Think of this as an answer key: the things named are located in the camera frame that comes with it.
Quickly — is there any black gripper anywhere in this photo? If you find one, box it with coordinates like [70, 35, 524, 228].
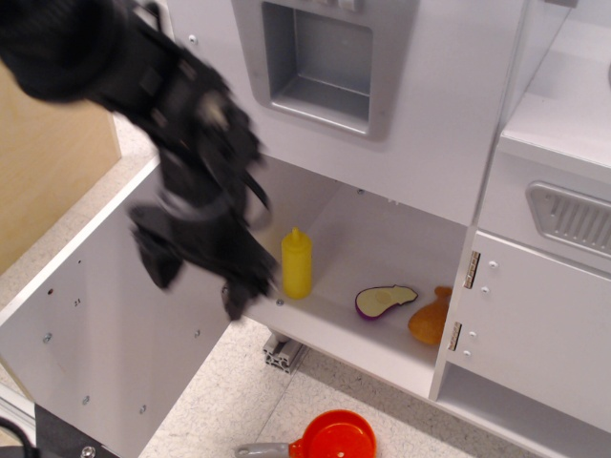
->
[129, 193, 276, 321]

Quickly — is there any white low fridge door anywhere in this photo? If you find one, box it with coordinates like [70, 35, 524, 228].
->
[1, 161, 229, 457]

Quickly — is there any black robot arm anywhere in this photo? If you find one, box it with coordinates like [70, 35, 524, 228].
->
[1, 1, 276, 320]

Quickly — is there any white toy fridge cabinet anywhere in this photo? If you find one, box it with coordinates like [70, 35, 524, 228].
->
[169, 1, 530, 398]

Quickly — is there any yellow mustard bottle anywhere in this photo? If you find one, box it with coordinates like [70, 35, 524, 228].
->
[281, 227, 312, 300]

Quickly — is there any aluminium extrusion foot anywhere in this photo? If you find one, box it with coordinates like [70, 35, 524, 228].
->
[263, 334, 306, 374]

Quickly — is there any toy eggplant half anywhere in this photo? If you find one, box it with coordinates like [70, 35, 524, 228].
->
[354, 284, 418, 321]

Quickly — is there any light plywood board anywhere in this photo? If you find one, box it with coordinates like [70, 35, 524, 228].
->
[1, 67, 120, 271]

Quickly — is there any orange toy chicken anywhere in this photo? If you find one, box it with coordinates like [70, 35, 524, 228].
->
[408, 286, 453, 345]

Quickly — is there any grey ice dispenser panel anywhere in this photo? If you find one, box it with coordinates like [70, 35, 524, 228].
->
[232, 1, 419, 141]

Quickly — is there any white toy oven cabinet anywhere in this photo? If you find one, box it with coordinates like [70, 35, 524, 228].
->
[430, 1, 610, 457]

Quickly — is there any white lower cabinet door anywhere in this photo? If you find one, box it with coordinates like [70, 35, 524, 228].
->
[448, 233, 610, 430]

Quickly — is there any grey vent panel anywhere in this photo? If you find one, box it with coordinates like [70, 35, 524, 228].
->
[525, 181, 610, 258]

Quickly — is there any orange measuring cup grey handle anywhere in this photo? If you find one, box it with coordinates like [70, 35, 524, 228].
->
[234, 410, 377, 458]

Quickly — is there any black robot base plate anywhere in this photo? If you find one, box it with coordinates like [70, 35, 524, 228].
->
[34, 404, 117, 458]

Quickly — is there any aluminium frame rail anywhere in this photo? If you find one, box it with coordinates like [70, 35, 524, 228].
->
[1, 385, 36, 436]

